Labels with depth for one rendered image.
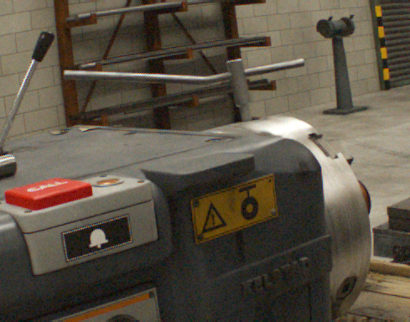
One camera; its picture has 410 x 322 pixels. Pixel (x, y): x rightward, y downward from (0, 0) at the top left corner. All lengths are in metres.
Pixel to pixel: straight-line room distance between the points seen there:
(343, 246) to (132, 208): 0.42
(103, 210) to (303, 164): 0.27
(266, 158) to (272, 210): 0.05
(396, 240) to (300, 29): 9.18
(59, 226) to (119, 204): 0.06
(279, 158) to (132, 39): 8.25
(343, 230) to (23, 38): 7.44
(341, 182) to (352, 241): 0.08
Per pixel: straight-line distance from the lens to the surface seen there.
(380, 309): 1.43
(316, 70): 11.02
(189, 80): 1.19
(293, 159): 0.92
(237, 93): 1.20
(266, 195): 0.89
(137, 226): 0.76
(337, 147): 1.20
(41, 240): 0.71
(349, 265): 1.13
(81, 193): 0.73
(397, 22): 12.43
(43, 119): 8.53
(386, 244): 1.75
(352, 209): 1.12
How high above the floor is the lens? 1.40
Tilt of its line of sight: 10 degrees down
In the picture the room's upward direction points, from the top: 7 degrees counter-clockwise
